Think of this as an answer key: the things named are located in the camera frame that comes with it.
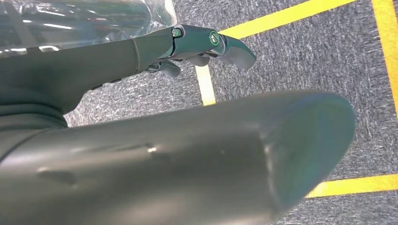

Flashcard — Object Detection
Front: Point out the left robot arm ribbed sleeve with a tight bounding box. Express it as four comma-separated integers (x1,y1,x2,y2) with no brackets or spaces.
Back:
0,83,68,147

